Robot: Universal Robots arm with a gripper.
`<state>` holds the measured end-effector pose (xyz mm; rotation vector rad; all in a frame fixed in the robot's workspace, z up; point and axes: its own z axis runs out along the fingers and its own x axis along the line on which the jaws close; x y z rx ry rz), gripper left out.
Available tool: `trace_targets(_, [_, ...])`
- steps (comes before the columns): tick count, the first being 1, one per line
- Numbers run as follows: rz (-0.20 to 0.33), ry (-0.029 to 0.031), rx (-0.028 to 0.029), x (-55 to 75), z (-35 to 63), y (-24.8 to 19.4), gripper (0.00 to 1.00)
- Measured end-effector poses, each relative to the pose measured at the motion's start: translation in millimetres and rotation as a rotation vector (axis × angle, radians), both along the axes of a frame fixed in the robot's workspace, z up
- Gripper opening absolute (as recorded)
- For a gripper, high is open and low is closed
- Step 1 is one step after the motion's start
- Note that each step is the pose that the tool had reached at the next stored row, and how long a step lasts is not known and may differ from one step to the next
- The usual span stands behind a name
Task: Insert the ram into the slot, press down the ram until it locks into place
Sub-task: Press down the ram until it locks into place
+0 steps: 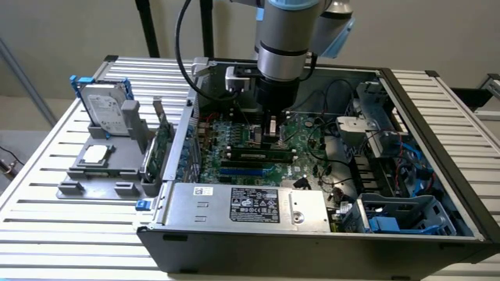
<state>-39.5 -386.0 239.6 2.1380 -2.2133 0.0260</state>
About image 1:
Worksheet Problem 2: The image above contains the silver power supply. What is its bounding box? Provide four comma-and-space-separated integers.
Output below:
162, 183, 334, 234

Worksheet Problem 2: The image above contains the black stand post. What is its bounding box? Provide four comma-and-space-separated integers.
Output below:
135, 0, 162, 58
199, 0, 218, 61

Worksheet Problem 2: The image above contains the silver metal bracket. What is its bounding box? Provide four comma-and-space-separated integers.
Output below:
335, 116, 371, 139

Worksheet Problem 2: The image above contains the black PC case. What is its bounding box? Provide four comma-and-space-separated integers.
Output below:
135, 57, 500, 275

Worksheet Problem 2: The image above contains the blue expansion slot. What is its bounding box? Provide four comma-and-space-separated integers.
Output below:
219, 167, 264, 177

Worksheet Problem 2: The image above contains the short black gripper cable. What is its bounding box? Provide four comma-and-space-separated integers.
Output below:
298, 52, 318, 82

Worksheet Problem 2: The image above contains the grey case handle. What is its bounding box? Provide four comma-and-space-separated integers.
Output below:
192, 57, 211, 77

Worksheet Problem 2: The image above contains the green motherboard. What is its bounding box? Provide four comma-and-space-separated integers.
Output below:
175, 112, 339, 191

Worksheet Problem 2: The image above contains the silver disk bay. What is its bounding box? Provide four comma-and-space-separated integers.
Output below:
343, 81, 412, 157

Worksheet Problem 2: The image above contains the aluminium frame rail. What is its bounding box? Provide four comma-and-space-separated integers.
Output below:
448, 74, 500, 121

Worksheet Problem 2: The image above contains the blue wire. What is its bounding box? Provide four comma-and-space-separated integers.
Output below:
394, 139, 435, 190

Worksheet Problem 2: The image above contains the grey parts rack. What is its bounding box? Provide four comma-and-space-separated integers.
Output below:
58, 100, 163, 201

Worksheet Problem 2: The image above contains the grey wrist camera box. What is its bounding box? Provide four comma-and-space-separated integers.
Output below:
224, 66, 260, 92

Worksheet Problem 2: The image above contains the thin black wire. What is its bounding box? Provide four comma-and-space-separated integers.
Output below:
320, 78, 358, 118

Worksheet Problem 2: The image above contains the green graphics card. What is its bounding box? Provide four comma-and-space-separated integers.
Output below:
142, 99, 175, 183

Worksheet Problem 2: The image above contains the silver hard disk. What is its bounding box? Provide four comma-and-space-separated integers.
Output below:
80, 84, 132, 137

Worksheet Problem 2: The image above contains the black expansion slot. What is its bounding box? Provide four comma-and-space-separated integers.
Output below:
220, 160, 264, 170

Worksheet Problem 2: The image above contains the blue disk caddy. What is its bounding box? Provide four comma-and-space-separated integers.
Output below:
70, 75, 136, 118

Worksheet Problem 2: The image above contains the green RAM stick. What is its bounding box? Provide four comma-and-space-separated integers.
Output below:
228, 147, 296, 163

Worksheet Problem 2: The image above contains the silver CPU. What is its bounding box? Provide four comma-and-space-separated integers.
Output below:
83, 145, 111, 162

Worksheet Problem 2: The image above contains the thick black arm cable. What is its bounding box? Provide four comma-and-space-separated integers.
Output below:
174, 0, 240, 102

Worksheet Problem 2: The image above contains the grey and blue drive cage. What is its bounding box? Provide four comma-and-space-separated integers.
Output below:
356, 192, 458, 235

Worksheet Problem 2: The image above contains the CPU socket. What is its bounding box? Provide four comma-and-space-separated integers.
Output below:
246, 122, 291, 146

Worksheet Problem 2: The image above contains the red and black wire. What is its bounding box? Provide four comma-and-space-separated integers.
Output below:
362, 129, 416, 149

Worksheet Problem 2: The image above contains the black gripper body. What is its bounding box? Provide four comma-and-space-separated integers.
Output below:
256, 76, 300, 116

